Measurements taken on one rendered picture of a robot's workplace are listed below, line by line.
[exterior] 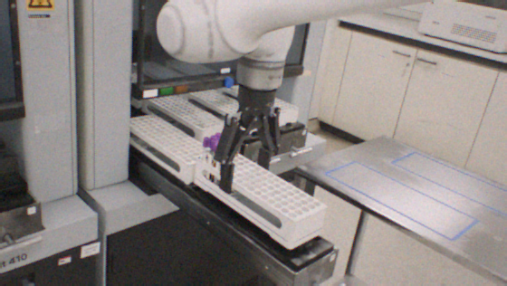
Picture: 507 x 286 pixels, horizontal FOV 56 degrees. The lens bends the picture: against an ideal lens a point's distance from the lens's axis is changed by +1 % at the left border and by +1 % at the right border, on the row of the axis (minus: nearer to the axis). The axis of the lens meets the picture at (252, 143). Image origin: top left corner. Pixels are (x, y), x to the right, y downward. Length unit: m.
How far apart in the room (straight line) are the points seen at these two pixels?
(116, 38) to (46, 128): 0.24
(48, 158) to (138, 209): 0.24
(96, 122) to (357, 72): 2.63
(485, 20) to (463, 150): 0.79
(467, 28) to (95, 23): 2.47
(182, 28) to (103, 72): 0.43
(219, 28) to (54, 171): 0.58
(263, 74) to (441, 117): 2.47
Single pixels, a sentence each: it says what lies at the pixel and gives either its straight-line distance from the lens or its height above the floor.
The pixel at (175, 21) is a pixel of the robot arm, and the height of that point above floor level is 1.23.
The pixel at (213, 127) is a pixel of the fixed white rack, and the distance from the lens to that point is 1.29.
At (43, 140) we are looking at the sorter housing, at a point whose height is 0.90.
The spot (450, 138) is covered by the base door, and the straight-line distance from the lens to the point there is 3.28.
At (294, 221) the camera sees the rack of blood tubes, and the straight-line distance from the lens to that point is 0.87.
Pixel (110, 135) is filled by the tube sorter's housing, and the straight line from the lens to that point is 1.17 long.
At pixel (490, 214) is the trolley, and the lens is 1.28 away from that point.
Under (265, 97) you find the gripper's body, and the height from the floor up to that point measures 1.08.
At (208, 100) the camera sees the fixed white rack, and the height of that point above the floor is 0.86.
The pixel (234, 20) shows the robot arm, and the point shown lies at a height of 1.24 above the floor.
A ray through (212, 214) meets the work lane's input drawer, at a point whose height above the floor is 0.80.
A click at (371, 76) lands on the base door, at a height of 0.55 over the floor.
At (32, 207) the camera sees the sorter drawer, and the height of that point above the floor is 0.80.
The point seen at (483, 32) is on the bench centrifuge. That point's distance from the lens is 3.14.
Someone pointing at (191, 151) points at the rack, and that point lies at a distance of 1.15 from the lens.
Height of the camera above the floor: 1.36
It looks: 24 degrees down
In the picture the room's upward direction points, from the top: 8 degrees clockwise
